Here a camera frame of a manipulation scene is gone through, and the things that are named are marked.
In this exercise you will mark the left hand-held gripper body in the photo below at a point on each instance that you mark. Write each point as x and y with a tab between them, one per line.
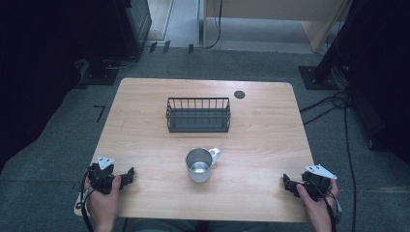
102	179

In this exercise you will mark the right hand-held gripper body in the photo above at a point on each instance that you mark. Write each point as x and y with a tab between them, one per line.
317	183

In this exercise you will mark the person's right hand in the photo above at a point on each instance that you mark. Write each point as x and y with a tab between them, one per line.
319	211

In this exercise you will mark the person's left hand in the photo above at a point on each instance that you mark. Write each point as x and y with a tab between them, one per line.
104	206

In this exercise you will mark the black angled floor tape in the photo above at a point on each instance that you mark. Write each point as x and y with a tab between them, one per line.
100	111

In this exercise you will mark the black round table grommet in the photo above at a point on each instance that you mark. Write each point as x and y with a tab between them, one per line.
239	94

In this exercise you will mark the black metal stand with base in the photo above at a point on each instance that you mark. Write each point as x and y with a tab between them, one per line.
322	75

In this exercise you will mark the black floor tape strip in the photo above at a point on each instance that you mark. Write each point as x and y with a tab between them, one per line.
190	48
153	47
166	46

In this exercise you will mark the black cabinet on stand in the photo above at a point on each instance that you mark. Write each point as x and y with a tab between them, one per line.
129	25

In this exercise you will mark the light wooden cabinet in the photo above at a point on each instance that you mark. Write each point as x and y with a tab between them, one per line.
274	13

